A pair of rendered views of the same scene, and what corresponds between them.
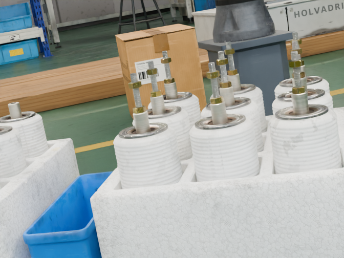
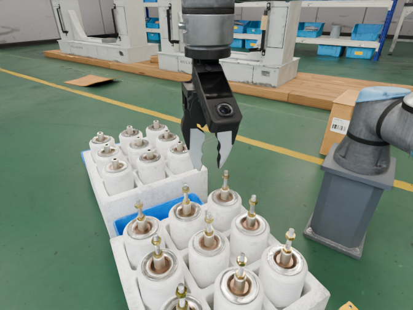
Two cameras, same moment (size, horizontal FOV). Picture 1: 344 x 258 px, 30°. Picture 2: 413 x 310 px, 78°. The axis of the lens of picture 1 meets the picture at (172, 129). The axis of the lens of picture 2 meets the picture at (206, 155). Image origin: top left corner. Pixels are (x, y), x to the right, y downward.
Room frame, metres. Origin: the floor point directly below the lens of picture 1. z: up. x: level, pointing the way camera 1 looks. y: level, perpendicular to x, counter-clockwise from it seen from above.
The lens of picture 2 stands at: (0.76, -0.39, 0.72)
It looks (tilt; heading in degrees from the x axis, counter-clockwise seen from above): 30 degrees down; 48
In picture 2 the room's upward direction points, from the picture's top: straight up
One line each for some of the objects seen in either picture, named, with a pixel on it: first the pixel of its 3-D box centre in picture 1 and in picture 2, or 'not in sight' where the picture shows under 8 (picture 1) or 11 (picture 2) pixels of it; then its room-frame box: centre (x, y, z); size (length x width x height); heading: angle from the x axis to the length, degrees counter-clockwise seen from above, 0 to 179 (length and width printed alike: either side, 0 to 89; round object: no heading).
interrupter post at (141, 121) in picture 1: (142, 123); (142, 223); (0.95, 0.04, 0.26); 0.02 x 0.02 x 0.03
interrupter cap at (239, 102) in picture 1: (228, 104); (209, 242); (1.03, -0.10, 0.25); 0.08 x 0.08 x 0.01
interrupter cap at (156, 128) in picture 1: (143, 131); (142, 227); (0.95, 0.04, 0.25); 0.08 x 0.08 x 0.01
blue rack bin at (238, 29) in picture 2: not in sight; (240, 26); (5.14, 3.41, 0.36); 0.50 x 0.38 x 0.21; 14
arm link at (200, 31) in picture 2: not in sight; (206, 31); (1.04, -0.08, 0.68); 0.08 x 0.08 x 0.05
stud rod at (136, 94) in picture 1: (137, 98); (139, 211); (0.95, 0.04, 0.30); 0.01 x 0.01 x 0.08
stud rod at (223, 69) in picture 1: (223, 73); (209, 226); (1.03, -0.10, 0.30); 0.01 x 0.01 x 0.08
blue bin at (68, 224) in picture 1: (88, 230); (163, 227); (1.08, 0.18, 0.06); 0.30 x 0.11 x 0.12; 168
